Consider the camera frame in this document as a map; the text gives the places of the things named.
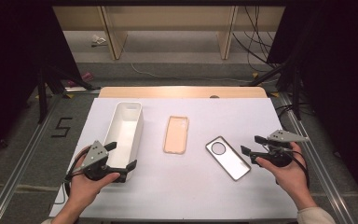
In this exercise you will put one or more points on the peach phone case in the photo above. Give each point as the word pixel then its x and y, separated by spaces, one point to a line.
pixel 176 135

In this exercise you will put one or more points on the person's right hand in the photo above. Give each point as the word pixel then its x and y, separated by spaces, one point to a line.
pixel 292 177

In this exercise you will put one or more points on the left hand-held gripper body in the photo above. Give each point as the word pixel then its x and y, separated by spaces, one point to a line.
pixel 94 154

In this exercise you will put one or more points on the black metal stand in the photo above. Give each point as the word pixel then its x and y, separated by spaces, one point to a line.
pixel 43 93
pixel 296 93

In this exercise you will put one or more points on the white table sheet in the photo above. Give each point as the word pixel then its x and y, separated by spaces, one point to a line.
pixel 183 193

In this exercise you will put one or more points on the pink object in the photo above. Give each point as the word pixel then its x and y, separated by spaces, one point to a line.
pixel 87 76

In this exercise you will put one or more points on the white plastic storage box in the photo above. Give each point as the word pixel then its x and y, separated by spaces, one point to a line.
pixel 122 130

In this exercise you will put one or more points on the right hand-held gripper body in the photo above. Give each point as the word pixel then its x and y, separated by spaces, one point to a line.
pixel 284 136

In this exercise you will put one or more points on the beige wooden shelf unit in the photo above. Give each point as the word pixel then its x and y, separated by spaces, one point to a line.
pixel 167 18

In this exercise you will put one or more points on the person's left hand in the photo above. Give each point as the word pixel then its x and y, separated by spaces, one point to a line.
pixel 80 188

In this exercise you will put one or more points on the white crumpled object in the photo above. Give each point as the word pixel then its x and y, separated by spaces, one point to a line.
pixel 98 39

